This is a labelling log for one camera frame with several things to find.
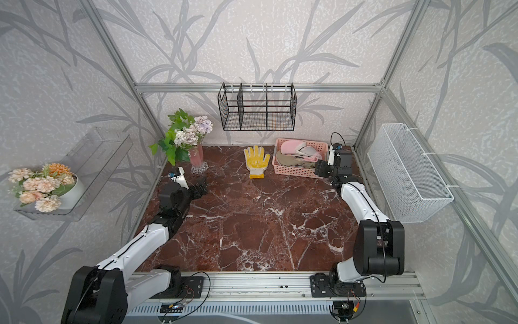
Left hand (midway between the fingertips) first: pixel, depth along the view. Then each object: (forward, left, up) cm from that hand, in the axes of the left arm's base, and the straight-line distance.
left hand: (198, 178), depth 84 cm
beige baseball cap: (+18, -40, -8) cm, 45 cm away
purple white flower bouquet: (+14, +5, +13) cm, 20 cm away
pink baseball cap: (+26, -47, -8) cm, 54 cm away
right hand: (+9, -55, +1) cm, 55 cm away
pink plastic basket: (+31, -60, -10) cm, 68 cm away
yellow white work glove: (+23, -23, -16) cm, 36 cm away
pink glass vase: (+18, +7, -8) cm, 21 cm away
